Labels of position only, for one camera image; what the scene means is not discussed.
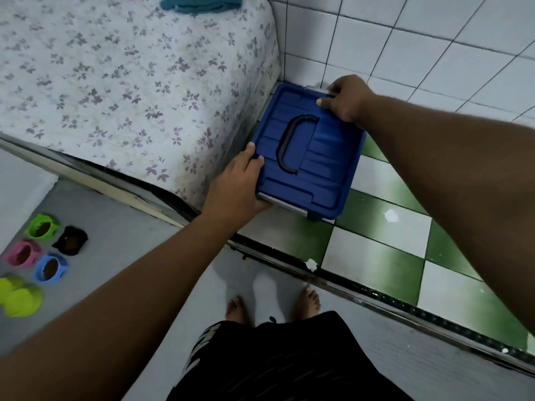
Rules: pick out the person's left hand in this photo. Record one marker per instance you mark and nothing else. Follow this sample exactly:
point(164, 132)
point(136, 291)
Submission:
point(236, 192)

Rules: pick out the person's right hand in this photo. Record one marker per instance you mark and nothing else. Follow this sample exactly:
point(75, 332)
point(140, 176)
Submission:
point(351, 98)

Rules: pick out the black cat bowl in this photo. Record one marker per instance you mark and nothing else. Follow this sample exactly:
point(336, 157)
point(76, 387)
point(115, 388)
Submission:
point(81, 238)

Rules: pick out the green cat bowl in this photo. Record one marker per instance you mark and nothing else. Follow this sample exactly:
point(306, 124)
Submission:
point(54, 225)

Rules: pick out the blue cat bowl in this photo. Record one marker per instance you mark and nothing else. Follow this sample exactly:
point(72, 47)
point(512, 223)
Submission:
point(62, 267)

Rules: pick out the pink cat-ear bowl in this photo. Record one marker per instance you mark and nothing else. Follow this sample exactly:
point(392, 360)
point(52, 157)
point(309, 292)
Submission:
point(12, 256)

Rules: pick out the yellow-green double pet bowl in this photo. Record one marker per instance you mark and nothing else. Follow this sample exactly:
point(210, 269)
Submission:
point(21, 302)

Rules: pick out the person's right forearm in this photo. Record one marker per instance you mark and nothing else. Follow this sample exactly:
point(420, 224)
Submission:
point(468, 183)

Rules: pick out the person's left forearm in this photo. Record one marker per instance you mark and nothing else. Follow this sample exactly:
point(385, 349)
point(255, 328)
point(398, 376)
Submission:
point(104, 321)

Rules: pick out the person's left foot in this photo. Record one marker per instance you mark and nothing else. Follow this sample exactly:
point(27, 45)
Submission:
point(237, 313)

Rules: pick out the person's foot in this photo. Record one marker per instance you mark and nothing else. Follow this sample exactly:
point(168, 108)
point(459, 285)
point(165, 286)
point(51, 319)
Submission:
point(237, 313)
point(307, 304)

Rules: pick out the person's right foot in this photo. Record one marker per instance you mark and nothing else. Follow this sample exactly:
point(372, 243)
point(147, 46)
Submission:
point(307, 304)

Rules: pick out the checkered tiled counter base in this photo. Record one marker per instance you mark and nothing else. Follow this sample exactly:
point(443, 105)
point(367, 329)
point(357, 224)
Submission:
point(104, 183)

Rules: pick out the white floral cloth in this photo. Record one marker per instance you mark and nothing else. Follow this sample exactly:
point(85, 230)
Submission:
point(104, 79)

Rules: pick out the black shorts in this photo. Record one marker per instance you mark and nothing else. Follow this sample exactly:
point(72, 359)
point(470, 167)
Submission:
point(284, 363)

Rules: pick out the teal folded towel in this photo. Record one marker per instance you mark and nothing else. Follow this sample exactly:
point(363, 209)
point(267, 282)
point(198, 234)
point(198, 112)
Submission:
point(200, 2)

